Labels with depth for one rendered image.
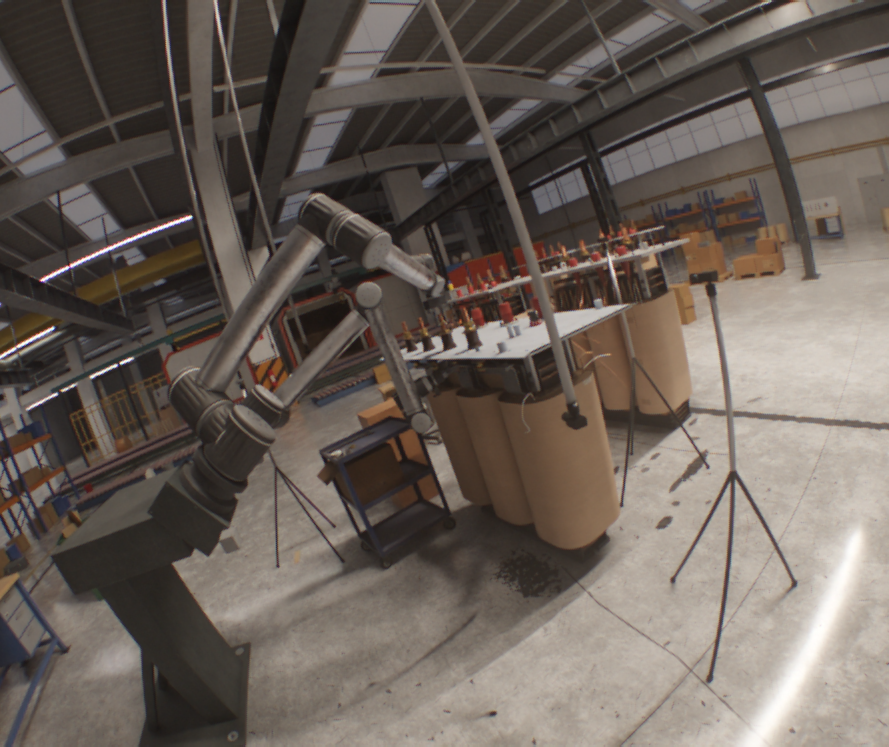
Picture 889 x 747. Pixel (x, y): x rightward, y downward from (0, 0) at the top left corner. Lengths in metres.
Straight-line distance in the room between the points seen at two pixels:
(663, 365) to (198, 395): 3.18
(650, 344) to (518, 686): 2.61
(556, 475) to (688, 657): 1.10
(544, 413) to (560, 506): 0.52
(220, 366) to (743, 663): 2.39
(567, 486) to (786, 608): 1.28
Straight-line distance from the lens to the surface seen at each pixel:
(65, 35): 11.59
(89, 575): 2.00
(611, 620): 2.21
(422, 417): 2.16
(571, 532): 2.29
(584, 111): 11.34
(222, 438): 1.53
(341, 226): 1.48
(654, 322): 3.45
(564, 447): 2.03
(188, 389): 1.68
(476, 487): 2.93
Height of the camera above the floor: 1.69
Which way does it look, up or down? 11 degrees down
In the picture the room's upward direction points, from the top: 19 degrees counter-clockwise
